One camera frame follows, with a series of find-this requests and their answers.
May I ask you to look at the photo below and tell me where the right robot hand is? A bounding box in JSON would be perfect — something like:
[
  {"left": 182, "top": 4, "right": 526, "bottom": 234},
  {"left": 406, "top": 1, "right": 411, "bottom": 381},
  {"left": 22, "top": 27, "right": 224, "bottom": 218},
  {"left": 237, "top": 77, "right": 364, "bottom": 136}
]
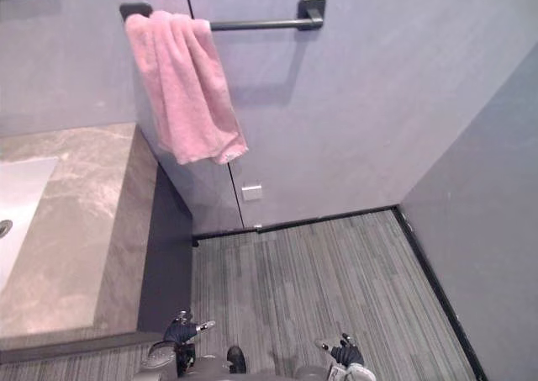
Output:
[{"left": 314, "top": 332, "right": 365, "bottom": 367}]

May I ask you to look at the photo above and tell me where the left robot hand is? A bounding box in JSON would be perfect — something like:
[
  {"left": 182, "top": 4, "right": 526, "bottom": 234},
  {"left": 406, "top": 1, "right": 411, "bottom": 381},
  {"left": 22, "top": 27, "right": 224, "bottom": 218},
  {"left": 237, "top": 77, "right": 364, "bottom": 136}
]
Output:
[{"left": 163, "top": 309, "right": 217, "bottom": 345}]

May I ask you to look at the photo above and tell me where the grey marble washtable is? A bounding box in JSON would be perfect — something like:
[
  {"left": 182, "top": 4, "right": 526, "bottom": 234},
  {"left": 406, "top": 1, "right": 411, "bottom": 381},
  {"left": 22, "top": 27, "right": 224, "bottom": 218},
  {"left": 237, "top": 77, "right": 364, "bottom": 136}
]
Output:
[{"left": 0, "top": 123, "right": 193, "bottom": 354}]

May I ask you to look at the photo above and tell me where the white sink basin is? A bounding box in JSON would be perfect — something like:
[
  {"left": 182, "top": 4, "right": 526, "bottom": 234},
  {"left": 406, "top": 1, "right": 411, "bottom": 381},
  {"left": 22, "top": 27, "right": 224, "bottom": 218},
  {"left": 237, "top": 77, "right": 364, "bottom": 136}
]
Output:
[{"left": 0, "top": 156, "right": 60, "bottom": 292}]

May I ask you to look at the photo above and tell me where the pink towel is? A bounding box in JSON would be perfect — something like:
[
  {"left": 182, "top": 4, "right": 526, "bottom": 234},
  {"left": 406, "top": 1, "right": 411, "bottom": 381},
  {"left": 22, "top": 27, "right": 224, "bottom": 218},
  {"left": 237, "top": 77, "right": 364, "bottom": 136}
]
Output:
[{"left": 124, "top": 10, "right": 249, "bottom": 166}]

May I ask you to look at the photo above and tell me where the black towel bar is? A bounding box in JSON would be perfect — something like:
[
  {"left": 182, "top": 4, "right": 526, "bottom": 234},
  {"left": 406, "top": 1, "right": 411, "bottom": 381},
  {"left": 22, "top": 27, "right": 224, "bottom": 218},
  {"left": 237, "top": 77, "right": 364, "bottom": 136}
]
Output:
[{"left": 119, "top": 0, "right": 327, "bottom": 34}]

